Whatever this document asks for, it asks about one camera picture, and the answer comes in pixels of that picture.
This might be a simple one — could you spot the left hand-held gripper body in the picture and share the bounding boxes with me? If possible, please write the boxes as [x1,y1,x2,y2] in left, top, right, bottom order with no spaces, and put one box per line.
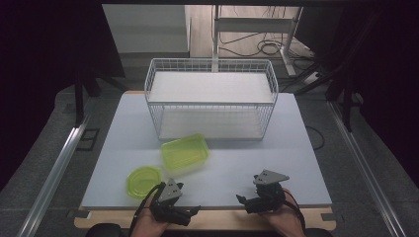
[149,178,190,227]

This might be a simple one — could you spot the black floor cables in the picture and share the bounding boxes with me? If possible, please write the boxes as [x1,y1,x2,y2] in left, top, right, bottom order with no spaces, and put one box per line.
[218,5,315,61]

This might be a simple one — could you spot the white wire shelf rack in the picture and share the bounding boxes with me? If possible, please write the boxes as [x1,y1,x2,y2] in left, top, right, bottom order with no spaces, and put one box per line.
[143,57,280,142]

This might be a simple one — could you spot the dark curtain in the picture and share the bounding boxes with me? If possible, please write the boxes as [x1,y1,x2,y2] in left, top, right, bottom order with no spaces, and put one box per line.
[0,0,126,194]
[294,4,419,189]

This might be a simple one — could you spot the white table board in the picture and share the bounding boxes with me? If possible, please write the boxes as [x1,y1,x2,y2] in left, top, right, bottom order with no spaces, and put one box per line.
[80,92,333,210]

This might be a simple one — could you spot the wooden table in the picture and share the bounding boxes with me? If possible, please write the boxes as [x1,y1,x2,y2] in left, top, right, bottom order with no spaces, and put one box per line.
[73,90,337,231]

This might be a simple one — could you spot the green round lid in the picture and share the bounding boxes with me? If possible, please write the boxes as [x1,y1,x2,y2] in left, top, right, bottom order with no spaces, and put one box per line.
[126,166,163,200]

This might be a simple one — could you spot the person's left hand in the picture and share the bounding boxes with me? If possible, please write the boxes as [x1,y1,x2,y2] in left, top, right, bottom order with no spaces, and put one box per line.
[130,204,170,237]

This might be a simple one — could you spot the black stand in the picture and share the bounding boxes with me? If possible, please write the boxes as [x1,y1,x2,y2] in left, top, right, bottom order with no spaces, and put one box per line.
[72,63,129,128]
[294,62,365,133]

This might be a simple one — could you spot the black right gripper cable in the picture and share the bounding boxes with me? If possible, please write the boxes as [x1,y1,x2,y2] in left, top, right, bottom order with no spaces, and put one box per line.
[282,190,306,233]

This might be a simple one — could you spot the person's right hand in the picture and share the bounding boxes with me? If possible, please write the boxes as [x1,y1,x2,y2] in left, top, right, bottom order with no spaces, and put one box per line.
[259,189,306,237]

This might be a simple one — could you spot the white cabinet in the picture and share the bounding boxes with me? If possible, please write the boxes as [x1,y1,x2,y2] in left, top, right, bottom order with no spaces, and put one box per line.
[101,3,192,55]

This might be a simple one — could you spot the rectangular green-lid clear container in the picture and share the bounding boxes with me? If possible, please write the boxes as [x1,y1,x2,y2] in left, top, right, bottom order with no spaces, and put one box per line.
[160,132,210,176]

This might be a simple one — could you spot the black loop floor cable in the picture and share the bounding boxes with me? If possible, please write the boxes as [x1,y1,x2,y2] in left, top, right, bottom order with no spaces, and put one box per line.
[305,125,326,151]

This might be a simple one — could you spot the white metal desk frame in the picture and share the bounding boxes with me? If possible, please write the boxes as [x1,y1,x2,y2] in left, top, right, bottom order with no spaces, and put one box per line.
[211,4,304,77]

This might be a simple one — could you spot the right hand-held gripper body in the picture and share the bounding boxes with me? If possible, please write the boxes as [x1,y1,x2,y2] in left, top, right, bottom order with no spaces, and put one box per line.
[252,169,291,213]

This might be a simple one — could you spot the metal floor rail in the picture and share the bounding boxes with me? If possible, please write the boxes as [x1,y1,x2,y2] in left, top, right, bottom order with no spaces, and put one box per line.
[17,110,93,237]
[326,99,398,237]

